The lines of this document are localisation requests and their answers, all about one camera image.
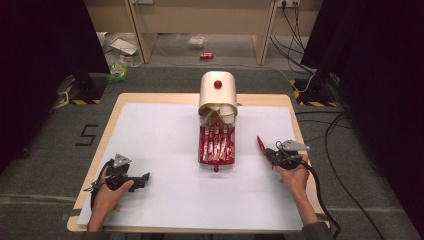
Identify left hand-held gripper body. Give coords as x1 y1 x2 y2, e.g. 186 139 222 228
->
105 153 136 192

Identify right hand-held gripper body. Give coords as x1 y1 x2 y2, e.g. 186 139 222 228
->
272 138 311 171

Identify single red stick packet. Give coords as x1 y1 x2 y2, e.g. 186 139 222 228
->
256 135 268 158

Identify row of red sachets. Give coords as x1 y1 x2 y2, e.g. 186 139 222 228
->
199 126 235 164

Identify white storage box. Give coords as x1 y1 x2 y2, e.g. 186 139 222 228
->
198 70 239 129

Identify person's right hand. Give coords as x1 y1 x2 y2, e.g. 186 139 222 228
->
273 152 311 198

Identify person's left hand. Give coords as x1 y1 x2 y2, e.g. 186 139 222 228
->
94 165 136 213

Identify white table mat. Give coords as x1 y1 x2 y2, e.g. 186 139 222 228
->
77 102 318 232

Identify black stand base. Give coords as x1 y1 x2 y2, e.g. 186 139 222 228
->
53 73 108 109
289 77 339 108

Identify brown paper cup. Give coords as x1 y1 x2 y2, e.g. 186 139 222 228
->
199 103 219 122

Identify wooden table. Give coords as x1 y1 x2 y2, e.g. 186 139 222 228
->
66 93 327 234

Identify green snack bag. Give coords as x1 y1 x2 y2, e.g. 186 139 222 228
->
106 62 131 83

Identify black curtain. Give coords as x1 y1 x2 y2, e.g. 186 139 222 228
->
300 0 424 229
0 0 110 175

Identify clear plastic container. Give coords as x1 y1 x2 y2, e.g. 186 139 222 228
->
187 35 208 51

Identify beige wooden desk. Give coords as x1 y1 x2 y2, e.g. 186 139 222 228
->
83 0 324 67

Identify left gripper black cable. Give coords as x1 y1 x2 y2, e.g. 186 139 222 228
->
83 159 116 212

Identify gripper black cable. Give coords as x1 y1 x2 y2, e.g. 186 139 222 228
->
83 159 116 212
299 159 342 240

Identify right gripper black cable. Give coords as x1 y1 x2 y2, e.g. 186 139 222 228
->
299 159 342 240

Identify black floor cable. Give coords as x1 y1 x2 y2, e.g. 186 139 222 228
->
294 110 387 240

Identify black plugged cables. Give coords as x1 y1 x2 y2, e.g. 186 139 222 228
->
269 1 317 74

